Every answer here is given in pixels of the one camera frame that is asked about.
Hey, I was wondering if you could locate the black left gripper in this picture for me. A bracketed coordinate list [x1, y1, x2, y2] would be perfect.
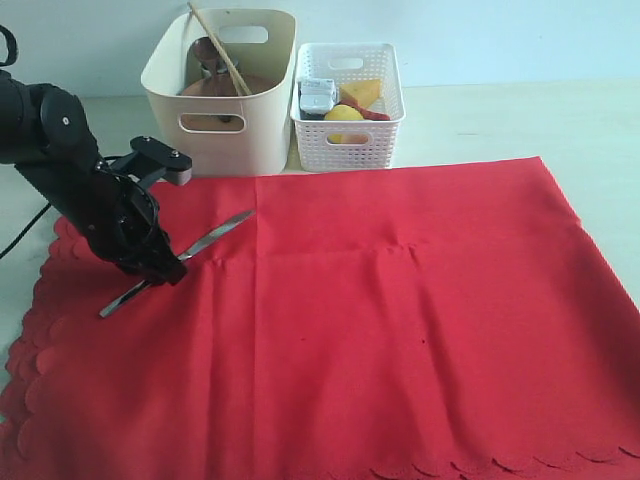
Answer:
[17, 153, 187, 285]

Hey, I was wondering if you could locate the silver table knife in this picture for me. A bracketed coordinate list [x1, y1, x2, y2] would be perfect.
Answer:
[99, 210, 255, 319]

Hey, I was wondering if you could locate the brown wooden plate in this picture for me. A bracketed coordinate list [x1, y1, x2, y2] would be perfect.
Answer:
[180, 73, 275, 132]

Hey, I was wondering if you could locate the wooden chopstick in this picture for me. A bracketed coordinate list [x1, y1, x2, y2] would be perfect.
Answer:
[218, 58, 251, 96]
[187, 1, 253, 96]

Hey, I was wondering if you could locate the red tablecloth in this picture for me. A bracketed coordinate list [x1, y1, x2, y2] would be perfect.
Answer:
[1, 158, 639, 479]

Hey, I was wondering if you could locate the dark wooden spoon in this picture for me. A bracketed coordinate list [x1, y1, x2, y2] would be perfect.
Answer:
[191, 37, 237, 97]

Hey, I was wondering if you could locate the brown egg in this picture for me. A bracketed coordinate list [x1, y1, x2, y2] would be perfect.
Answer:
[341, 134, 369, 145]

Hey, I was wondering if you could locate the white milk carton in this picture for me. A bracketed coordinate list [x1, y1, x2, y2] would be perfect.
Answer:
[298, 77, 338, 120]

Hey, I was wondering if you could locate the yellow lemon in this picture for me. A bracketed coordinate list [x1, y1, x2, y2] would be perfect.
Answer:
[324, 104, 364, 144]

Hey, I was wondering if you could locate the red sausage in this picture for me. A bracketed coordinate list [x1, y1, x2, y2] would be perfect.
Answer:
[341, 100, 391, 121]

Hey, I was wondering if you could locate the yellow cheese wedge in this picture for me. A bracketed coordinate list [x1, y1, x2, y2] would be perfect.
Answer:
[339, 79, 382, 109]

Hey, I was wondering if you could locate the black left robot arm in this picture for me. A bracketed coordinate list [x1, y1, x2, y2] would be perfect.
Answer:
[1, 72, 192, 284]

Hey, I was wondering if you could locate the cream plastic bin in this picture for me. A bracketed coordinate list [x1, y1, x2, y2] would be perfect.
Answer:
[141, 8, 297, 176]

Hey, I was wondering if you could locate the white perforated plastic basket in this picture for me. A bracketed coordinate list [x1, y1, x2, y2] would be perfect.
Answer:
[290, 43, 405, 172]

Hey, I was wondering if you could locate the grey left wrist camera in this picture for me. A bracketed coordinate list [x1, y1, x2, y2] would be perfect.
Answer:
[129, 136, 192, 186]

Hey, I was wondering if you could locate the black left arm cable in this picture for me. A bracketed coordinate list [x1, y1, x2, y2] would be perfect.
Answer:
[0, 24, 54, 259]

